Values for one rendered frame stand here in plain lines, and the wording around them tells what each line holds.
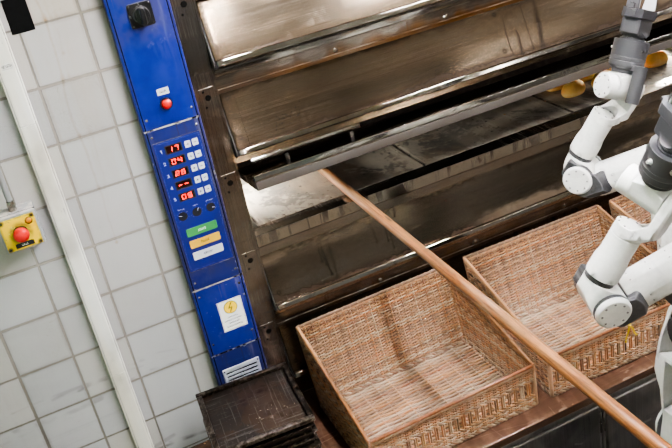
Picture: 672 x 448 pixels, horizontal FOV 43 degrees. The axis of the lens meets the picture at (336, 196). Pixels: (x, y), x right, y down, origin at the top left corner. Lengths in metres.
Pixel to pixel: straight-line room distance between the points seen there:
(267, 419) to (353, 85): 0.98
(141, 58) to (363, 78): 0.66
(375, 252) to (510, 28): 0.81
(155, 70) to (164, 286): 0.64
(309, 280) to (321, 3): 0.84
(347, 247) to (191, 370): 0.61
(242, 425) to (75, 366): 0.51
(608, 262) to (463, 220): 1.09
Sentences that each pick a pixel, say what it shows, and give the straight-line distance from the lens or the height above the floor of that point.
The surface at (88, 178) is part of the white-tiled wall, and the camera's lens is 2.36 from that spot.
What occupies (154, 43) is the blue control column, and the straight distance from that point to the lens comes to 2.26.
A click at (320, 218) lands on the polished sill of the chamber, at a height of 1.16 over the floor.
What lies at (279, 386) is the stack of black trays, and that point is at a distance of 2.55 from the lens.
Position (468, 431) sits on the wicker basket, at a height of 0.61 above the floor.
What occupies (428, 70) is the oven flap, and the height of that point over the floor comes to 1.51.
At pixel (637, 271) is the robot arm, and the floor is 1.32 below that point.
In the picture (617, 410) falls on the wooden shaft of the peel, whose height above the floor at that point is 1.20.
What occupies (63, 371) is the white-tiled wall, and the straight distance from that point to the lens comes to 2.60.
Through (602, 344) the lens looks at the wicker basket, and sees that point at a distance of 2.72.
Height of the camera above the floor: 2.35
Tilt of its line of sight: 26 degrees down
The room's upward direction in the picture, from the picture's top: 11 degrees counter-clockwise
